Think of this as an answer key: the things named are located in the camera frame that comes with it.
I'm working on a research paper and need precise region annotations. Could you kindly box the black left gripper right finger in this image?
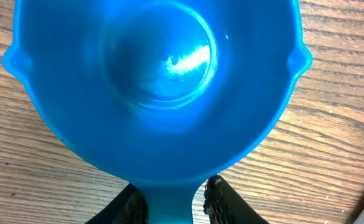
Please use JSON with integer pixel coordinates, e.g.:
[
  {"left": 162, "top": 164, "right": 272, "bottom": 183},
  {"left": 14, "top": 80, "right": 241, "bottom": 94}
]
[{"left": 203, "top": 175, "right": 269, "bottom": 224}]

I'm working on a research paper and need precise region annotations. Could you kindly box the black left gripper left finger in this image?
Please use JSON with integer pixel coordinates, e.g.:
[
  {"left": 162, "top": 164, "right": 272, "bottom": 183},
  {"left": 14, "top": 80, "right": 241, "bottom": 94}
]
[{"left": 85, "top": 184, "right": 148, "bottom": 224}]

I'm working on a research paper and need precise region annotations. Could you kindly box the blue plastic scoop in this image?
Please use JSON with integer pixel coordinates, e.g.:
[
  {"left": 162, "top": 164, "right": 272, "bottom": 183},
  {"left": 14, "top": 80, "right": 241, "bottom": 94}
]
[{"left": 2, "top": 0, "right": 312, "bottom": 223}]

